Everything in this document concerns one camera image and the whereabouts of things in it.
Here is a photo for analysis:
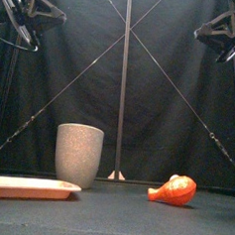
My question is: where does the black cloth backdrop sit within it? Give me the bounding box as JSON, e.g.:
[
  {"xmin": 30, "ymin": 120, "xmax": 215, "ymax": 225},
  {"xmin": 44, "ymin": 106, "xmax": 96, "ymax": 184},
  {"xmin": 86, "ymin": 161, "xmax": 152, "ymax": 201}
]
[{"xmin": 0, "ymin": 0, "xmax": 235, "ymax": 192}]

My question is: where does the grey speckled cup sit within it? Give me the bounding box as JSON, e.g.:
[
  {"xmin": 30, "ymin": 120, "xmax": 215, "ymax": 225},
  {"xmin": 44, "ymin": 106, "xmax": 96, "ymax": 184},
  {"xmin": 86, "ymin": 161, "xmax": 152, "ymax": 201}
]
[{"xmin": 52, "ymin": 121, "xmax": 106, "ymax": 191}]

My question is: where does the orange toy chicken drumstick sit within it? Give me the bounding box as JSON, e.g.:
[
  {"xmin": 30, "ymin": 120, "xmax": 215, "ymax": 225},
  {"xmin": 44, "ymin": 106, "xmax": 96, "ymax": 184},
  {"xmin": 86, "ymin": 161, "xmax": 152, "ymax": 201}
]
[{"xmin": 146, "ymin": 172, "xmax": 199, "ymax": 208}]

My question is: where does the pink flat tray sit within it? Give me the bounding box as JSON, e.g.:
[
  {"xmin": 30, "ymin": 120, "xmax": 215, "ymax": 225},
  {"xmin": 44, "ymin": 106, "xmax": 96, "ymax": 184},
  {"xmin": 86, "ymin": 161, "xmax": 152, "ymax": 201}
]
[{"xmin": 0, "ymin": 175, "xmax": 83, "ymax": 205}]

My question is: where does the black cable loop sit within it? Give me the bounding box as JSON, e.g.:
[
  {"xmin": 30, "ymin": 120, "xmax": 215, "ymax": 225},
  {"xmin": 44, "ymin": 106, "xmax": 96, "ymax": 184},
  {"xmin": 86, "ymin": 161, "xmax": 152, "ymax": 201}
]
[{"xmin": 0, "ymin": 31, "xmax": 41, "ymax": 54}]

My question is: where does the thin diagonal brace wire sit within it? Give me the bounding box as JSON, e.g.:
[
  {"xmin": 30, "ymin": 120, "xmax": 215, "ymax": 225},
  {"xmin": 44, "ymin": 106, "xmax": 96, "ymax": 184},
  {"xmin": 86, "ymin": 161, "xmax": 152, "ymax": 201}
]
[
  {"xmin": 0, "ymin": 0, "xmax": 169, "ymax": 172},
  {"xmin": 87, "ymin": 0, "xmax": 235, "ymax": 174}
]

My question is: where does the grey vertical frame pole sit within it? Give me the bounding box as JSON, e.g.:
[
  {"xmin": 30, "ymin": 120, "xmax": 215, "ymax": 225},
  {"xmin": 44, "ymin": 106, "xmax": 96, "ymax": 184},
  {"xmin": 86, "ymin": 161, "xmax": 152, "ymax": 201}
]
[{"xmin": 113, "ymin": 0, "xmax": 134, "ymax": 181}]

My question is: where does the metal pole foot bracket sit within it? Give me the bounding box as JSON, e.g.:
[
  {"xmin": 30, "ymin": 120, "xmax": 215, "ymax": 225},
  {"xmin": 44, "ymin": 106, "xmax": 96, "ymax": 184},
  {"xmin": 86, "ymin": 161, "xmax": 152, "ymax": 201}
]
[{"xmin": 106, "ymin": 170, "xmax": 127, "ymax": 181}]

